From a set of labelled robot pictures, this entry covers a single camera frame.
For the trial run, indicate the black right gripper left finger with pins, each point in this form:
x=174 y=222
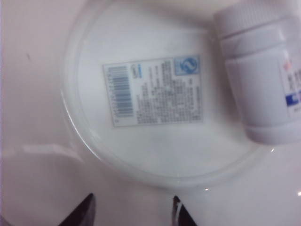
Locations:
x=82 y=212

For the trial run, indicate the round transparent plastic box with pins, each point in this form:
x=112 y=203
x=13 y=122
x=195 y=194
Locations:
x=152 y=146

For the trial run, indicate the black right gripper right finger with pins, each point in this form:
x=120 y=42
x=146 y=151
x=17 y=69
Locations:
x=183 y=214

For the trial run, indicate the small white medicine bottle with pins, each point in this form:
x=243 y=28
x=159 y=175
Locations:
x=254 y=82

